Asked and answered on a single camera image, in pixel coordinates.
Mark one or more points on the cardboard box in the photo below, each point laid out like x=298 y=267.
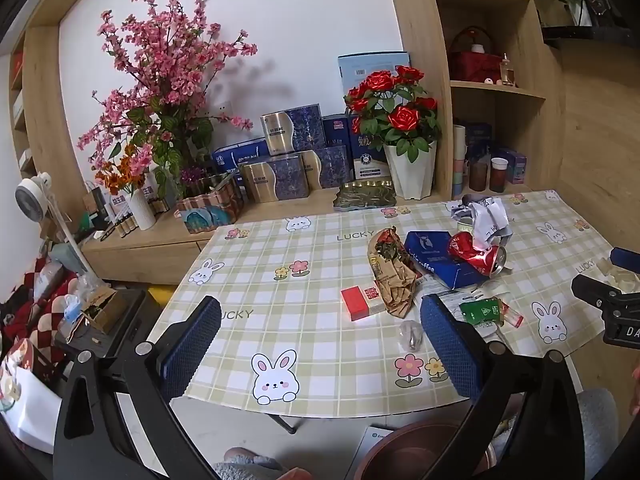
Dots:
x=100 y=310

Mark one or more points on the translucent plastic wrapper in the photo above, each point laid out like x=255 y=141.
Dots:
x=616 y=271

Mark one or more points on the person's right leg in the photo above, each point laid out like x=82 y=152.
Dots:
x=597 y=420

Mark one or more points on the dark blue box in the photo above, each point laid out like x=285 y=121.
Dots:
x=335 y=130

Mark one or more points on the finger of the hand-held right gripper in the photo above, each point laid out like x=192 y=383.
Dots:
x=595 y=287
x=626 y=258

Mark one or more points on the large pale blue box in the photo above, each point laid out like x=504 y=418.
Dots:
x=370 y=65

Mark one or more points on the blue snack packet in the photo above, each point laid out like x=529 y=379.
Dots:
x=435 y=262

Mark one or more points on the small red box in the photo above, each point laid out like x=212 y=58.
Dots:
x=357 y=302

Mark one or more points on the white printed paper bag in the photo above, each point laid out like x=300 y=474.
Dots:
x=20 y=400

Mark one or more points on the pink blossom bouquet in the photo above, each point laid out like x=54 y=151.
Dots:
x=170 y=60

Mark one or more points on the brown bottle with white cap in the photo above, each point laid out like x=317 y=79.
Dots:
x=498 y=174

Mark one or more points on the person's leg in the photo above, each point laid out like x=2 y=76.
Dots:
x=245 y=466
x=597 y=420

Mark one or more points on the crushed red drink can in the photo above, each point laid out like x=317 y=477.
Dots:
x=480 y=257

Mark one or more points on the brown plastic bin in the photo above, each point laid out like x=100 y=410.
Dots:
x=400 y=455

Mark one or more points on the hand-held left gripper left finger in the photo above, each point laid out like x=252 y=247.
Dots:
x=192 y=345

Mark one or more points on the brown paper wrapper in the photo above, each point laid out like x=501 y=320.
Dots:
x=395 y=280

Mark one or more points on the purple flowers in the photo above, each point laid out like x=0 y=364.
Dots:
x=192 y=175

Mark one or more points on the row of small bottles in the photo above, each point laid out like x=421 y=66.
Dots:
x=125 y=222

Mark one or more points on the gold and blue gift box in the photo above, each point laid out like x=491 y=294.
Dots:
x=272 y=177
x=292 y=129
x=327 y=167

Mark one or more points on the orange flowers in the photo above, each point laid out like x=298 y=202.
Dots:
x=120 y=175

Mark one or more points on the wooden shelf unit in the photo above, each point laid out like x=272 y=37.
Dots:
x=415 y=35

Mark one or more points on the black shelf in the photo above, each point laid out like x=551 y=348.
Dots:
x=590 y=35

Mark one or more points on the crumpled white paper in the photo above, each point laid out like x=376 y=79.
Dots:
x=487 y=220

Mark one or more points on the red and clear small wrapper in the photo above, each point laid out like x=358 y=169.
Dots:
x=511 y=317

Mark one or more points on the green and gold tray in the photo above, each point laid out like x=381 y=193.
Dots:
x=365 y=195

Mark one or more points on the red checked blanket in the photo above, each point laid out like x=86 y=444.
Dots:
x=30 y=305

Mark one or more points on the red basket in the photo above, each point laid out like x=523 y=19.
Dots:
x=472 y=57

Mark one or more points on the white flower pot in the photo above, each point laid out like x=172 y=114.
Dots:
x=410 y=170

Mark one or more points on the perfume bottle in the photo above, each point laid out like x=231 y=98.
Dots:
x=507 y=71

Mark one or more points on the white desk fan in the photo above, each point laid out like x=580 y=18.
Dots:
x=32 y=190

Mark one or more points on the white printed leaflet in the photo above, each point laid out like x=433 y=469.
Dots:
x=452 y=305

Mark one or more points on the white and blue booklet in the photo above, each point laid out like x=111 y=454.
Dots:
x=372 y=440

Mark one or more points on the blue box on shelf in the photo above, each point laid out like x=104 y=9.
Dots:
x=480 y=140

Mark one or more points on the stack of pastel cups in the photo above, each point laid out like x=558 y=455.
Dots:
x=459 y=160

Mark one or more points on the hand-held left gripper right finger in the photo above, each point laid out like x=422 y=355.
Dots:
x=450 y=345

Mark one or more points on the person's left leg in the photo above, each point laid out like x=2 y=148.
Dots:
x=245 y=466

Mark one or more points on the clear plastic wrapper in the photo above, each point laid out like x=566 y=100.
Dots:
x=411 y=337

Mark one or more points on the blue box with round emblem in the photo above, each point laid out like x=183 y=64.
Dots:
x=369 y=157

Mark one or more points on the green sachet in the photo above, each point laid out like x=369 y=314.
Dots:
x=480 y=310

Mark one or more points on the red rose plant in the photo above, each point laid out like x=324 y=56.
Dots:
x=395 y=115

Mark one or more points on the small blue box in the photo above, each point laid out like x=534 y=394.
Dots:
x=517 y=165

